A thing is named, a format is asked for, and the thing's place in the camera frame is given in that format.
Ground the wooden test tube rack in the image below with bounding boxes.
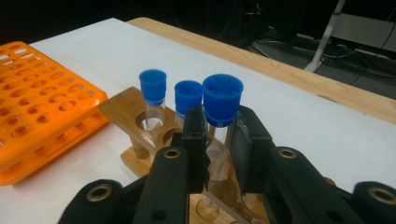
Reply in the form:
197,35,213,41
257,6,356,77
98,86,272,224

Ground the blue-capped glass test tube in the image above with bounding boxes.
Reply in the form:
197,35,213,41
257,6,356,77
138,68,168,132
174,79,204,133
202,74,245,183

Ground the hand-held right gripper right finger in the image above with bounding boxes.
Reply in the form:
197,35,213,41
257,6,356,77
231,105,356,224

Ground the orange plastic test tube rack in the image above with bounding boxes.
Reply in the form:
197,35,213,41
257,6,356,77
0,40,109,187

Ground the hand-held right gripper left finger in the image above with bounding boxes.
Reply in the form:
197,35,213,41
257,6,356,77
133,105,211,224

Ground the grey metal stand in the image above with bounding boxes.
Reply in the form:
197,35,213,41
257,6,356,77
304,0,396,73

